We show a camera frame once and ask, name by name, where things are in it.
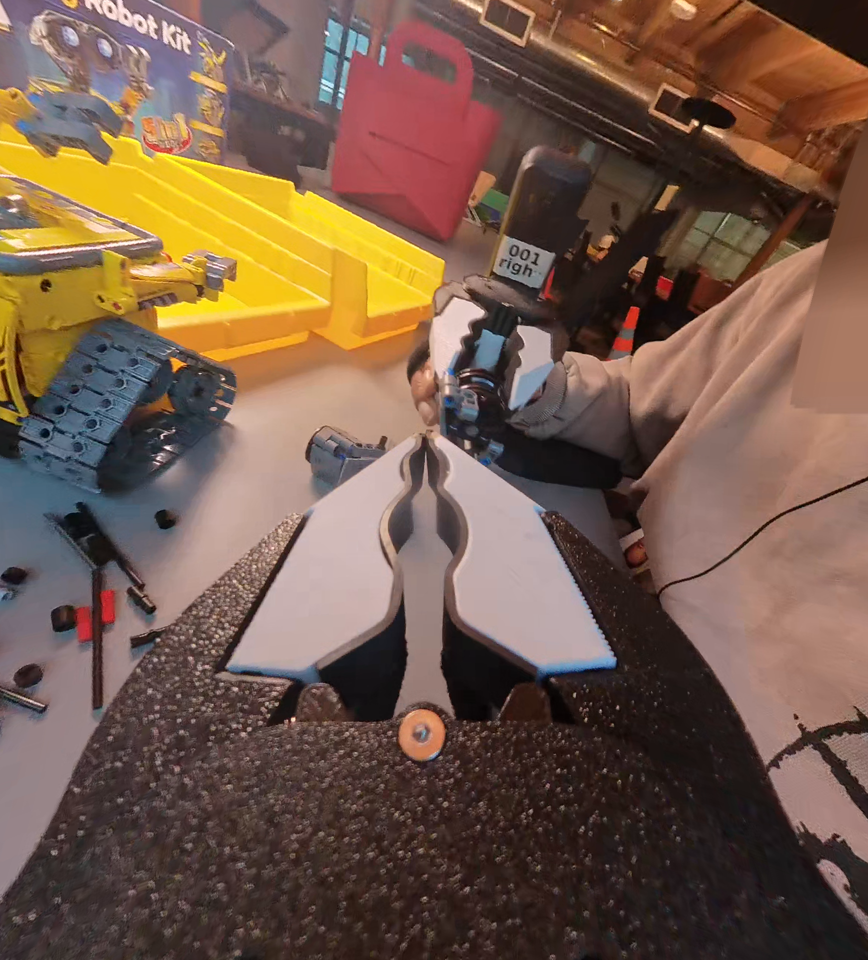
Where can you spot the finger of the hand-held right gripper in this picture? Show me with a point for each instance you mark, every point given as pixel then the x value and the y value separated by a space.
pixel 453 330
pixel 533 360

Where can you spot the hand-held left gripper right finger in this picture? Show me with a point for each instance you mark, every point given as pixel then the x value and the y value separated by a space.
pixel 531 600

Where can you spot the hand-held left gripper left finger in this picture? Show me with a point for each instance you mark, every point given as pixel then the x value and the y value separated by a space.
pixel 314 600

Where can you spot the grey block head assembly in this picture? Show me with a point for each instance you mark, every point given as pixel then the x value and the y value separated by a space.
pixel 471 405

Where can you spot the grey desk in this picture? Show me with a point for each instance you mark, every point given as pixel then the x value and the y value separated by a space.
pixel 254 450

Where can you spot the person's right hand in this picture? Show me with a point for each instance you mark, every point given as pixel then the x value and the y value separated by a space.
pixel 425 382

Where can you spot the orange traffic cone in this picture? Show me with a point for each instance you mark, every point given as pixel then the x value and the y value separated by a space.
pixel 627 337

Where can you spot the black wrist rest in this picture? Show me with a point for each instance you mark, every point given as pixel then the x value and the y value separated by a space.
pixel 561 465

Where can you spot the grey eye block unit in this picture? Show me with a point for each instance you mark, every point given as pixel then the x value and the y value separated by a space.
pixel 336 457

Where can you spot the red bag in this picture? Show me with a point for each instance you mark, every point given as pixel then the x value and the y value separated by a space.
pixel 404 150

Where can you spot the small black round piece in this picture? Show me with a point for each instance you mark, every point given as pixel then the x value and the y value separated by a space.
pixel 166 519

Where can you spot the large yellow storage bin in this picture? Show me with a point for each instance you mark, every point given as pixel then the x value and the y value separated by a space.
pixel 269 247

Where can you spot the black long beam piece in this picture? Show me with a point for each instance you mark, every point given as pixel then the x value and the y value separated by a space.
pixel 96 536

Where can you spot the person in beige hoodie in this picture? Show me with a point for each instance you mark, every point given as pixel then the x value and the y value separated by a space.
pixel 764 562

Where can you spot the robot kit box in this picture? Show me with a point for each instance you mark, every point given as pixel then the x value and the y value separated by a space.
pixel 179 52

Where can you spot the yellow toy robot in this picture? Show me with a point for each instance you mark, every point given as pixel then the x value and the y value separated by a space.
pixel 29 315

